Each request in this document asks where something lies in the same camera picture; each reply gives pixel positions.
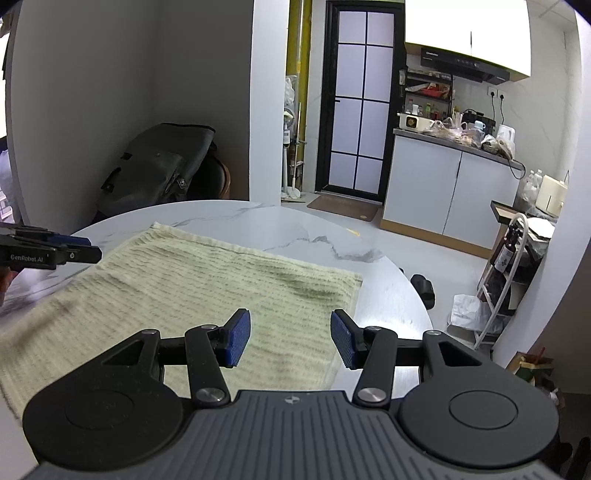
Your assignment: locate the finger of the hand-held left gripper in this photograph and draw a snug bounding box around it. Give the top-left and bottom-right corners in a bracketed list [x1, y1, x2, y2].
[54, 246, 103, 265]
[46, 233, 92, 248]

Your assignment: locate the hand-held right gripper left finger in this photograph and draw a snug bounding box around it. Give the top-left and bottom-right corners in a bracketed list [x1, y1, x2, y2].
[98, 308, 252, 408]

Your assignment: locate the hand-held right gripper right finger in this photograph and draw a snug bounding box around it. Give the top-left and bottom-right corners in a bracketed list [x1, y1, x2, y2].
[329, 309, 486, 408]

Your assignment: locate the beige ribbed towel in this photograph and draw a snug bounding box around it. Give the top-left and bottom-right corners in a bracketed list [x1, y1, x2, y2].
[0, 222, 364, 418]

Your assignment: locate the black slipper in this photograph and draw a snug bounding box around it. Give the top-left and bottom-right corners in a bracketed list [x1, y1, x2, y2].
[410, 274, 436, 308]

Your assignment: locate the black bag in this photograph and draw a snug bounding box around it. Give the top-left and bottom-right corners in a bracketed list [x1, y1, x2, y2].
[95, 122, 218, 219]

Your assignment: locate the white plastic bag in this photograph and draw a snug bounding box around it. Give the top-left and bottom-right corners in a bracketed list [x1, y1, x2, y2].
[449, 294, 491, 331]

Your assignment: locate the brown door mat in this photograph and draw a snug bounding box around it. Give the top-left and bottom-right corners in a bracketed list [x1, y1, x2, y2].
[307, 194, 380, 223]

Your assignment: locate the brown wooden chair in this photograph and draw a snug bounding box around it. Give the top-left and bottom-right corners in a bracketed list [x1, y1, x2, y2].
[189, 147, 232, 200]

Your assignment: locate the white rolling cart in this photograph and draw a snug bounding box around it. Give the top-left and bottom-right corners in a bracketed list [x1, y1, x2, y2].
[474, 200, 557, 350]

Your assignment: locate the white kitchen base cabinet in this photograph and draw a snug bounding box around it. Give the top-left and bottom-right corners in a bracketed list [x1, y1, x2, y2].
[379, 128, 526, 260]

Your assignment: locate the dark glass bottle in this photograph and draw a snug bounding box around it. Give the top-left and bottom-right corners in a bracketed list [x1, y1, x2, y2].
[493, 228, 522, 278]

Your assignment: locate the brown cardboard box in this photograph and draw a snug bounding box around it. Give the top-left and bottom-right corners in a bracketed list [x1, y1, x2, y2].
[505, 350, 556, 385]

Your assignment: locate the white stick vacuum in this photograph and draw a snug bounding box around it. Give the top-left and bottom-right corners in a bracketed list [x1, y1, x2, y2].
[281, 105, 306, 202]

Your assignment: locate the white countertop appliance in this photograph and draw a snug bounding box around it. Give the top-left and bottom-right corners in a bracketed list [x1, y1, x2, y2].
[398, 113, 437, 133]

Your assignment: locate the pile of clear food bags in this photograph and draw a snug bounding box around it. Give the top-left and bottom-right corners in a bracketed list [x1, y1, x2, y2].
[424, 116, 484, 149]

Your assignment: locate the black framed glass door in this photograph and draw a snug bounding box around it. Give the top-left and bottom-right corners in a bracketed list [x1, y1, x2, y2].
[315, 0, 408, 205]

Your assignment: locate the cream rounded appliance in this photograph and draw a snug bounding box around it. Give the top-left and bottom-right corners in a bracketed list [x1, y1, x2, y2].
[537, 174, 570, 217]

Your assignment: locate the black spice rack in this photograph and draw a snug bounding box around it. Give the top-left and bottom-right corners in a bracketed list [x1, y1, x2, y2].
[397, 68, 456, 121]

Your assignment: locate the yellow pipe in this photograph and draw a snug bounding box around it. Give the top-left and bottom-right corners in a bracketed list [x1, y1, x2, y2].
[285, 0, 315, 195]

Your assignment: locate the black range hood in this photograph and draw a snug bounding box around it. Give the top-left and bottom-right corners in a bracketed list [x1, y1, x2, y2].
[419, 44, 511, 86]

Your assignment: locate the white wall cabinet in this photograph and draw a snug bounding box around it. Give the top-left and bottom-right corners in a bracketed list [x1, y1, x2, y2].
[404, 0, 533, 82]

